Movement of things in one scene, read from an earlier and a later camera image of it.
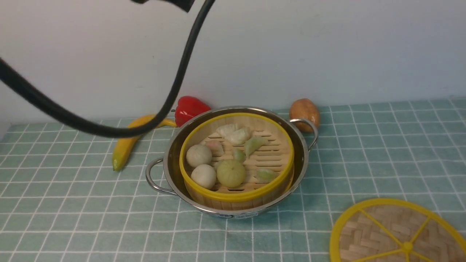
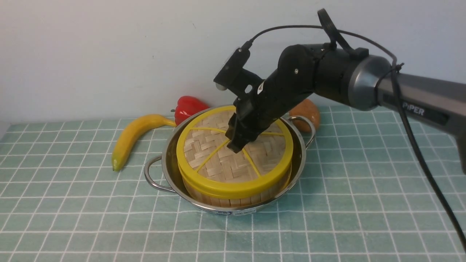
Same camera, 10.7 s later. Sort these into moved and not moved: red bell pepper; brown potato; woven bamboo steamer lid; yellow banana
Moved: woven bamboo steamer lid
Not moved: red bell pepper; brown potato; yellow banana
